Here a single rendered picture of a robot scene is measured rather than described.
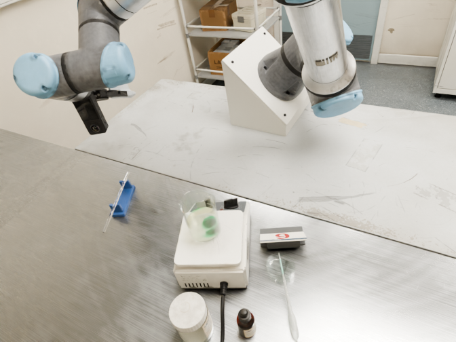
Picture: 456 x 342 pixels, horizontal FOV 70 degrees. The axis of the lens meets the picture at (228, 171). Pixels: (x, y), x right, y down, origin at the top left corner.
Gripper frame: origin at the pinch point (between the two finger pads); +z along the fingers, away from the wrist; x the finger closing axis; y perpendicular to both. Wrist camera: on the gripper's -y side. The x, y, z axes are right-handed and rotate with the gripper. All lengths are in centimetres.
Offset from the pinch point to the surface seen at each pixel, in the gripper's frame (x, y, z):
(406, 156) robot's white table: -74, -26, -12
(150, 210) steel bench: -10.1, -28.9, -15.8
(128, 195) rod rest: -4.2, -25.4, -12.1
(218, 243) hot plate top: -27, -32, -37
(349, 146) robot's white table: -63, -22, -6
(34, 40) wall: 59, 43, 78
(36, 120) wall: 69, 5, 82
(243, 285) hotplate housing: -31, -40, -37
